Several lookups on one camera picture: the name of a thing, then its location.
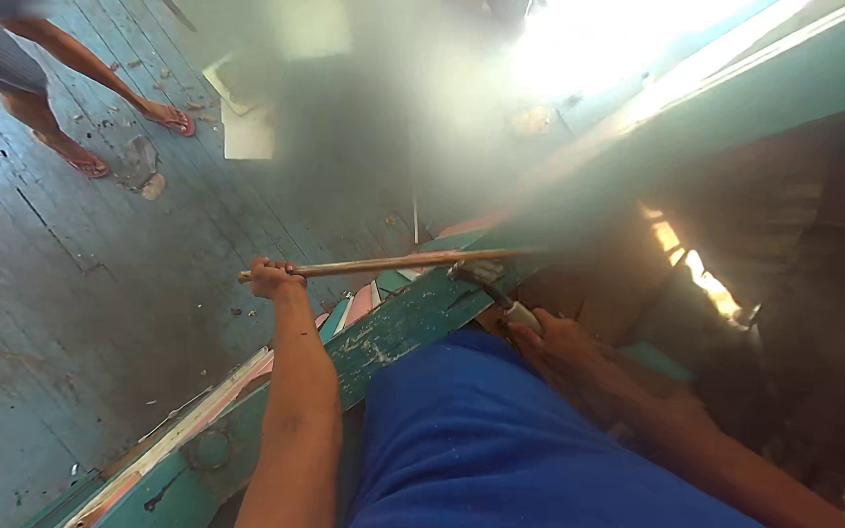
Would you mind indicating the pale yellow paper sheet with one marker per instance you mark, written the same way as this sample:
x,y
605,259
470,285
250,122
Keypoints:
x,y
226,88

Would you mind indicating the person's right hand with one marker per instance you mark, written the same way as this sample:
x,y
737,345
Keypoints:
x,y
562,341

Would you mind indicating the long thin wooden stick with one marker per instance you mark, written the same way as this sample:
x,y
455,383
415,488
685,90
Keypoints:
x,y
364,266

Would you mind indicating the round tan piece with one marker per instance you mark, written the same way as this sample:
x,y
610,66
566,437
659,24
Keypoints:
x,y
153,187

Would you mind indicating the person's left forearm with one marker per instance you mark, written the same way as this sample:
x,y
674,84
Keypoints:
x,y
301,411

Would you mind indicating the white paper sheet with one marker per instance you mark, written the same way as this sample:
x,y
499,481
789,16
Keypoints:
x,y
248,136

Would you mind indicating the clear plastic bag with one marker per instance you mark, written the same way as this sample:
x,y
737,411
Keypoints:
x,y
136,158

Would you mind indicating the teal wooden wall frame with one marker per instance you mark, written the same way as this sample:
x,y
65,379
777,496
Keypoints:
x,y
180,477

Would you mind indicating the pile of pink teal slats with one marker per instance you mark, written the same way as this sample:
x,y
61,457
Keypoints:
x,y
361,302

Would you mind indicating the long teal wooden beam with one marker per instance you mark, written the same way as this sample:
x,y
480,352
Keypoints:
x,y
760,110

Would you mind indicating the person's left hand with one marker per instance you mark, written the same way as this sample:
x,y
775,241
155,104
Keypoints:
x,y
269,279

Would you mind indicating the person's right fingers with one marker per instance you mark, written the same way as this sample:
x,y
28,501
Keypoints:
x,y
527,335

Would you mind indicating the weathered teal wooden board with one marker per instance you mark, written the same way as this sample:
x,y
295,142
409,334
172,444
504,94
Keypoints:
x,y
408,319

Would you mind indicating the pink flip-flop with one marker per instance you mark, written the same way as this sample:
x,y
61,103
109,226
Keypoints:
x,y
92,169
184,123

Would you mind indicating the person's right forearm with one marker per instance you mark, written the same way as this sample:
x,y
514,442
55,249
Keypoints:
x,y
694,433

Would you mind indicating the person's left fingers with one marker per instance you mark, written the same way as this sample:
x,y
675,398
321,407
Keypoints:
x,y
273,265

